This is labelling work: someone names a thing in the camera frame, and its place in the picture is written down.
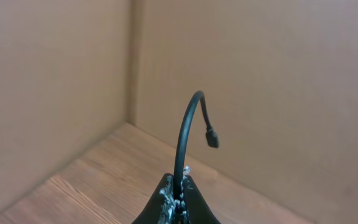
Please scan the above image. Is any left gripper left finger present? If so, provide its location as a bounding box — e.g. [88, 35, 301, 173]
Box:
[132, 173, 176, 224]

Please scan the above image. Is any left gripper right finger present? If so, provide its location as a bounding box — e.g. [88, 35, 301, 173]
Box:
[180, 166, 221, 224]

